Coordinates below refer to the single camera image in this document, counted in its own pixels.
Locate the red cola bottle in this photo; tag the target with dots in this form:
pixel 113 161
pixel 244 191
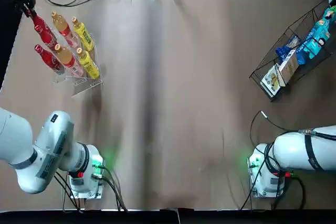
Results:
pixel 37 21
pixel 48 40
pixel 50 61

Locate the green chips packet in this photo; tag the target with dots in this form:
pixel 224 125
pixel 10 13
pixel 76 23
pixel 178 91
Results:
pixel 329 12

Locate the teal chips packet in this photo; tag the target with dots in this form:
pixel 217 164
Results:
pixel 321 27
pixel 315 45

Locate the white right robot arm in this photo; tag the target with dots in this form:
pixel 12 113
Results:
pixel 291 153

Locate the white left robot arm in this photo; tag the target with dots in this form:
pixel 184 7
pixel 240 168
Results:
pixel 50 150

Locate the clear acrylic stepped shelf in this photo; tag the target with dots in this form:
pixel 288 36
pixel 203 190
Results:
pixel 86 85

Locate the orange tea bottle pink label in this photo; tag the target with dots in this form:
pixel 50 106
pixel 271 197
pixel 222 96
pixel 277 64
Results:
pixel 63 28
pixel 68 61

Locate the yellow labelled tea bottle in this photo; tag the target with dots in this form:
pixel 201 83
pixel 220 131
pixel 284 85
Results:
pixel 83 35
pixel 88 64

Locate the white patterned snack bag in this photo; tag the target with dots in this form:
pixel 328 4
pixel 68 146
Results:
pixel 292 41

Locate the blue snack bag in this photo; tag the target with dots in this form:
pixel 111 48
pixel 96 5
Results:
pixel 283 53
pixel 302 56

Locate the beige white carton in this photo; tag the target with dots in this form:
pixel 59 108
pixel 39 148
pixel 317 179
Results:
pixel 287 70

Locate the white box yellow print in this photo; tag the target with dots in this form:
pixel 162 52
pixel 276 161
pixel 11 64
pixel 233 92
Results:
pixel 271 81

